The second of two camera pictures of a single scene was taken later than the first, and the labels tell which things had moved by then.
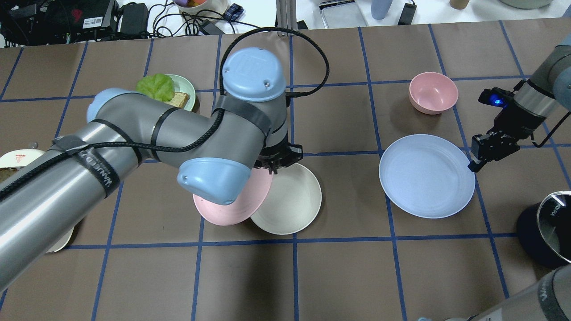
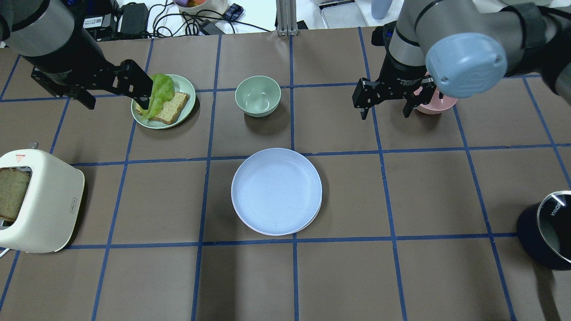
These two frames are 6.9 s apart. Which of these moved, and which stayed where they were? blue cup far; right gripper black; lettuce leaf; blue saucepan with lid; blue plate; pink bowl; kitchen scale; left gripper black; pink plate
Moved: pink plate; right gripper black; blue plate; left gripper black
Stayed: blue saucepan with lid; blue cup far; pink bowl; kitchen scale; lettuce leaf
